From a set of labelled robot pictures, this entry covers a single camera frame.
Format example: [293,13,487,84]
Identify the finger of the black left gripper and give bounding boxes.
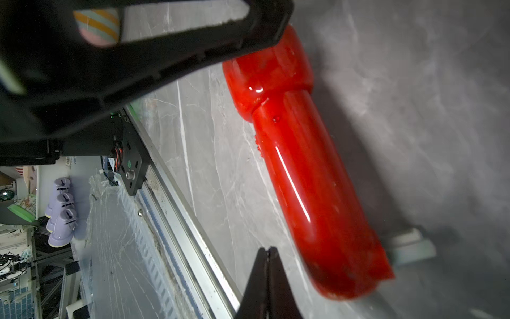
[1,1,294,142]

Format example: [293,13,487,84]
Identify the pink pig plush striped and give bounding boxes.
[73,8,121,47]

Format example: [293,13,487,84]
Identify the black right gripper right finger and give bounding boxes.
[268,247,303,319]

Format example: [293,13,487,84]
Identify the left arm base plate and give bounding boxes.
[108,109,151,196]

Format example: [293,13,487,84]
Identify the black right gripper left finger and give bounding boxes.
[235,248,269,319]

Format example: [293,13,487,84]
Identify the red flashlight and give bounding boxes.
[222,23,437,300]

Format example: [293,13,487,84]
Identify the lavender flashlights outside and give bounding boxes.
[45,178,78,248]

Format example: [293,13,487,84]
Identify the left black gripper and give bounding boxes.
[1,116,124,166]

